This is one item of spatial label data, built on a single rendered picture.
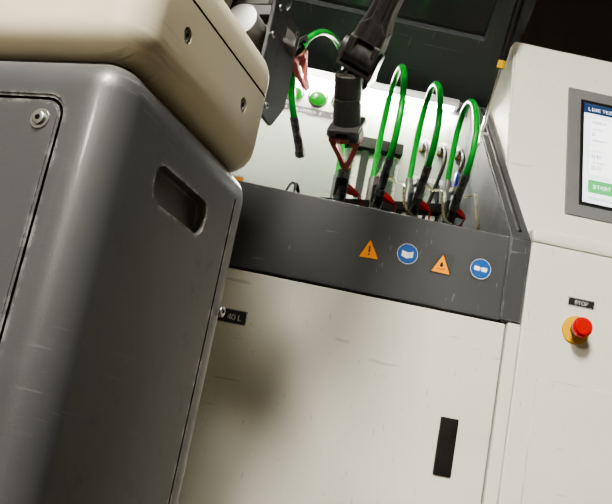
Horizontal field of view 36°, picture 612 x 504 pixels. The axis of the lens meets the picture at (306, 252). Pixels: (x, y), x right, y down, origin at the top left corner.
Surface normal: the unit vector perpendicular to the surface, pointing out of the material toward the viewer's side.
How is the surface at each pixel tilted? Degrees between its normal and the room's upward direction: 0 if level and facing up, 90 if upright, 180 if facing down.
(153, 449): 90
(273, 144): 90
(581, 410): 90
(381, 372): 90
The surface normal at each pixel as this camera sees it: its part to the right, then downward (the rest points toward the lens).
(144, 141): 0.94, 0.10
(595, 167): 0.13, -0.46
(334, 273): 0.09, -0.24
